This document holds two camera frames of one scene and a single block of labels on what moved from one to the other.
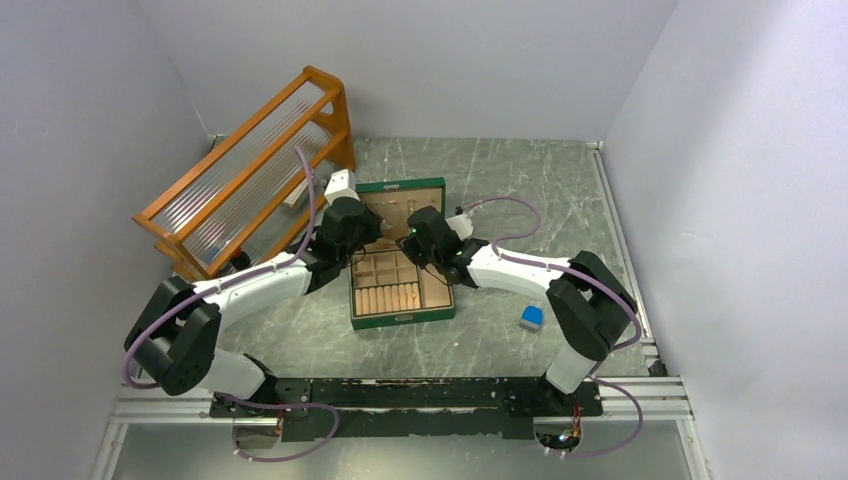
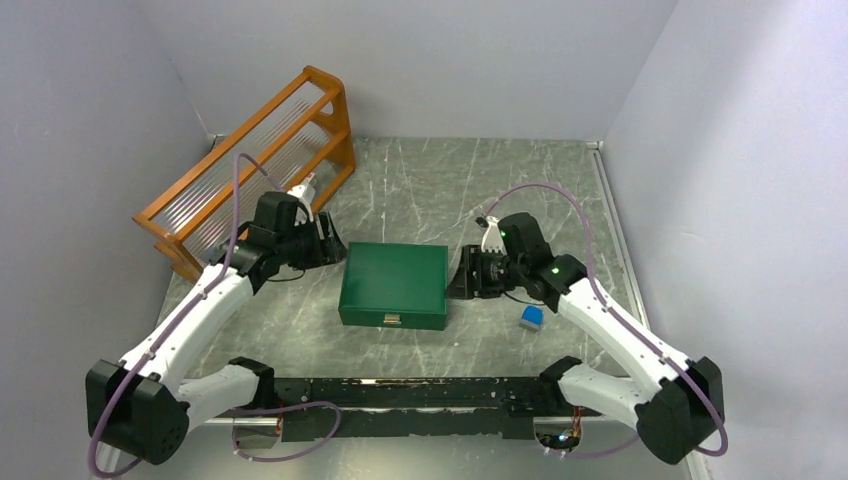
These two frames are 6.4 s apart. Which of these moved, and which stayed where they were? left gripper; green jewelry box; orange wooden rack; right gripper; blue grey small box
Moved: green jewelry box; left gripper; right gripper
Stayed: orange wooden rack; blue grey small box
